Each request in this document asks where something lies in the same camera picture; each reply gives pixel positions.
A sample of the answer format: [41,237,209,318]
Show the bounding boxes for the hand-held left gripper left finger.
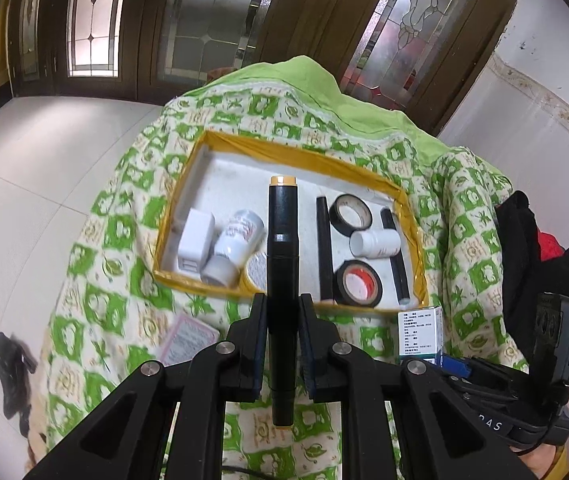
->
[24,292,269,480]

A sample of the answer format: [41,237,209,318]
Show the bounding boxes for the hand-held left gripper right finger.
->
[298,292,537,480]

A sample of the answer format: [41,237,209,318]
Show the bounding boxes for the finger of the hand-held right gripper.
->
[437,352,533,400]

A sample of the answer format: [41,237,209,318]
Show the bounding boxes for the yellow tape roll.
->
[242,254,270,295]

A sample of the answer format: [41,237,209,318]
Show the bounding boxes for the black tape roll red core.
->
[333,260,385,309]

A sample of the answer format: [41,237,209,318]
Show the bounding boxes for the white teal medicine box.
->
[398,306,446,363]

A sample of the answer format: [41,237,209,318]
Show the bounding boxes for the black marker yellow ends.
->
[267,175,300,428]

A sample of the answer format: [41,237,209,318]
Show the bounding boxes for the thin black pen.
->
[315,196,336,304]

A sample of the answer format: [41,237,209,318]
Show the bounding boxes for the white bottle grey cap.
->
[201,210,266,288]

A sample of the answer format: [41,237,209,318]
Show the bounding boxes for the black pen white tip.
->
[380,209,411,307]

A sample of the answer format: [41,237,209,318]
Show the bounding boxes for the small white bottle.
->
[349,230,401,260]

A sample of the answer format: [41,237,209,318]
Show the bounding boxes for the white power adapter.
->
[177,208,216,276]

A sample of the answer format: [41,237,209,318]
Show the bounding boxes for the black tape roll white core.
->
[328,193,373,237]

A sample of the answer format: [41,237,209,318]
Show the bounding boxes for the white foam tray yellow edge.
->
[153,130,430,317]

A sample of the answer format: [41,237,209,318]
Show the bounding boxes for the pink printed card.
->
[158,315,221,367]

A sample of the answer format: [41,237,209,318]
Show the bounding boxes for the black garment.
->
[494,190,569,366]

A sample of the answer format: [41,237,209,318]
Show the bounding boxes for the green white printed blanket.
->
[39,55,532,480]

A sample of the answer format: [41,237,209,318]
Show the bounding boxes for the black shoe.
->
[0,332,39,436]

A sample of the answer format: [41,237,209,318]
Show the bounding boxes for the wooden stained glass doors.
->
[14,0,530,136]

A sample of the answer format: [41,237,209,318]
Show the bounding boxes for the black cable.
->
[221,466,268,480]

